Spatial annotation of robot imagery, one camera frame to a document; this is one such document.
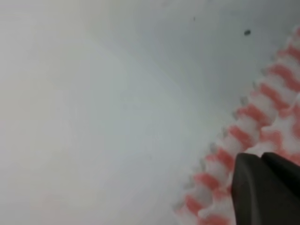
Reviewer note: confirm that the pink white wavy striped towel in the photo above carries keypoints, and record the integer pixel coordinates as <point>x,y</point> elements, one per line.
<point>268,120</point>

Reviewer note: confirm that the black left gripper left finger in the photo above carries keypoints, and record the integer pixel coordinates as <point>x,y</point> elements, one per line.
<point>259,197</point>

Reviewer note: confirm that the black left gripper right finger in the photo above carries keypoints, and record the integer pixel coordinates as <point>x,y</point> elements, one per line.
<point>286,171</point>

